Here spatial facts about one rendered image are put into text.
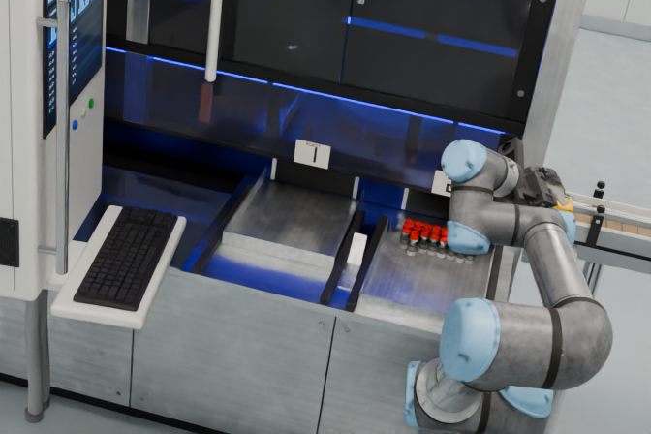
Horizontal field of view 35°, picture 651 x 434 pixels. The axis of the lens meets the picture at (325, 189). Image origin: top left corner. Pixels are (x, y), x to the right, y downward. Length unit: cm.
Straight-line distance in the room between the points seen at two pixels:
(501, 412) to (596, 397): 178
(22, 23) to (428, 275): 103
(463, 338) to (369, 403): 142
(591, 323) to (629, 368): 232
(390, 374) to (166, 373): 64
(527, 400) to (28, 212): 104
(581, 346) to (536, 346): 6
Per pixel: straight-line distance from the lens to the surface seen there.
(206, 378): 297
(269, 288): 225
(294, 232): 245
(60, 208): 217
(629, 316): 412
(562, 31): 232
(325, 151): 250
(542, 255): 174
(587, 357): 151
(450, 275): 240
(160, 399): 307
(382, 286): 231
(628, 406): 367
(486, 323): 147
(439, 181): 248
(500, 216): 184
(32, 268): 227
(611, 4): 710
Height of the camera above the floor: 215
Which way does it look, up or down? 29 degrees down
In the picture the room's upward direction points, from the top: 8 degrees clockwise
